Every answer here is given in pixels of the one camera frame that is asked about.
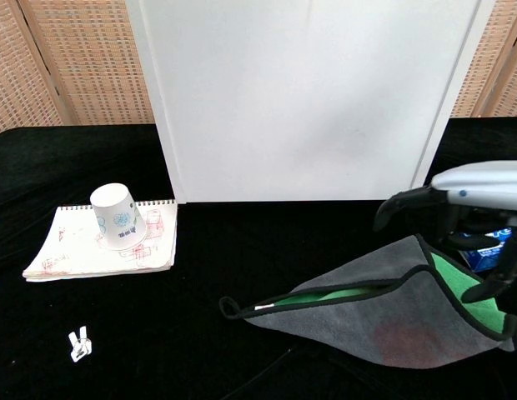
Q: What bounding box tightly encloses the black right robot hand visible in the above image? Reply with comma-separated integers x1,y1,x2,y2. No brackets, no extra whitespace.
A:
373,160,517,304

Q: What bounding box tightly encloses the grey and green towel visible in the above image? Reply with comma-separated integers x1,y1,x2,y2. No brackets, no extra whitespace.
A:
218,233,517,370

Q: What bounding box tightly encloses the black tablecloth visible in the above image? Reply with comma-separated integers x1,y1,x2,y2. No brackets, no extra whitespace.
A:
0,117,517,400

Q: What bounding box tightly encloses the blue toothpaste box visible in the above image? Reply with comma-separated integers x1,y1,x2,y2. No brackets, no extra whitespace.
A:
457,227,514,273

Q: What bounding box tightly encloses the white board panel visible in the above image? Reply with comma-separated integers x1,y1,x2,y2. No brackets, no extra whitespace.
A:
125,0,498,205

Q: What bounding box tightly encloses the white paper cup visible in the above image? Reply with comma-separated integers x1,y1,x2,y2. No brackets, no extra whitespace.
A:
89,182,148,252

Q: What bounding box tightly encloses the white spiral notebook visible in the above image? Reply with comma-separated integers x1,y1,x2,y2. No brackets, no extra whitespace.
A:
22,199,178,283

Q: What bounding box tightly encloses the woven rattan folding screen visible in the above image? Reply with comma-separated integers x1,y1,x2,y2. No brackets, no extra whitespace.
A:
0,0,517,138

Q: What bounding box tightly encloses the white clothespin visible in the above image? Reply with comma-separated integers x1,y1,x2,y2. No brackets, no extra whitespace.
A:
68,327,93,364

